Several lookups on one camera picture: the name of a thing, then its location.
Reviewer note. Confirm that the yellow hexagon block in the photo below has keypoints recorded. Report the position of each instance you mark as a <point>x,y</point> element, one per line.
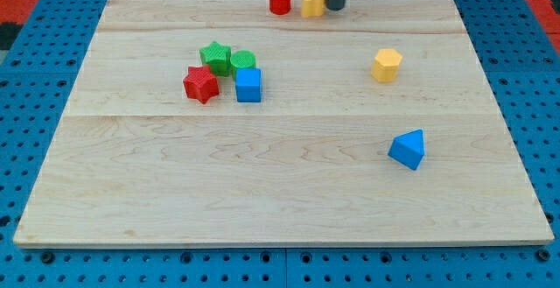
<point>386,65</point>

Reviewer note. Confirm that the yellow heart block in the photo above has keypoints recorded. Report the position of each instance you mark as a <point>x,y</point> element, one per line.
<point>312,8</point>

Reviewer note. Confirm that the green cylinder block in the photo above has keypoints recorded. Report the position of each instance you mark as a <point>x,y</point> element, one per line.
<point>241,59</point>

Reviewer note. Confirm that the blue cube block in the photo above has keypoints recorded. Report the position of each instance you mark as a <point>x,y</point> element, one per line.
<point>248,85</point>

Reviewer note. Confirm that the green star block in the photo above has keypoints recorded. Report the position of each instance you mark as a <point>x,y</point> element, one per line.
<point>217,56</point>

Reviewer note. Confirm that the red star block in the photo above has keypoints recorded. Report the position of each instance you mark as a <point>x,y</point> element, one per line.
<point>201,84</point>

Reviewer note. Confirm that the blue triangular prism block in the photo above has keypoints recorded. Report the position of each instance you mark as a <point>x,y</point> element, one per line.
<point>408,149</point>

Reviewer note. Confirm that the light wooden board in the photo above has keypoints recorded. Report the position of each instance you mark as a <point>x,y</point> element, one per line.
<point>135,163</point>

